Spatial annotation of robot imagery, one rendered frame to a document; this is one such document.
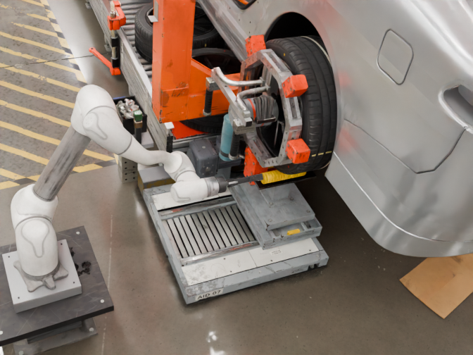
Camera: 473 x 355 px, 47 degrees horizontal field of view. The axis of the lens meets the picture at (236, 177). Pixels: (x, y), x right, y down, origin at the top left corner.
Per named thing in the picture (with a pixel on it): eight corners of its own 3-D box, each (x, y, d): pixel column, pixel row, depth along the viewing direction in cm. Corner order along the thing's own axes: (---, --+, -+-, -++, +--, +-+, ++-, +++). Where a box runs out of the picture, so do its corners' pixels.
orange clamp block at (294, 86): (300, 96, 242) (309, 89, 234) (284, 98, 240) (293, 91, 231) (295, 81, 243) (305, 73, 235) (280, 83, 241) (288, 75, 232)
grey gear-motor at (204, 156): (257, 187, 338) (266, 144, 314) (193, 201, 323) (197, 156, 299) (246, 168, 350) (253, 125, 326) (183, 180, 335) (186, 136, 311)
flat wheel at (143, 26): (116, 41, 408) (115, 11, 392) (183, 18, 446) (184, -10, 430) (175, 82, 378) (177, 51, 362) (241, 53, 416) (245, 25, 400)
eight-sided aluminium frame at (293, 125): (287, 187, 268) (310, 94, 232) (275, 189, 266) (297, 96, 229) (243, 120, 303) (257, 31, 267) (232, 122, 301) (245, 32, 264)
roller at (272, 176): (309, 177, 290) (312, 168, 286) (259, 187, 280) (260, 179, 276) (304, 169, 294) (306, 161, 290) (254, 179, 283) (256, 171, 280)
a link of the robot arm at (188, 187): (209, 187, 246) (199, 167, 254) (176, 194, 240) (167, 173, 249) (207, 203, 253) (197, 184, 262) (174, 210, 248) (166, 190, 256)
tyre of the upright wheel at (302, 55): (296, 13, 279) (279, 123, 320) (254, 17, 271) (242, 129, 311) (370, 73, 233) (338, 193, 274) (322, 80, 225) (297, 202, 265)
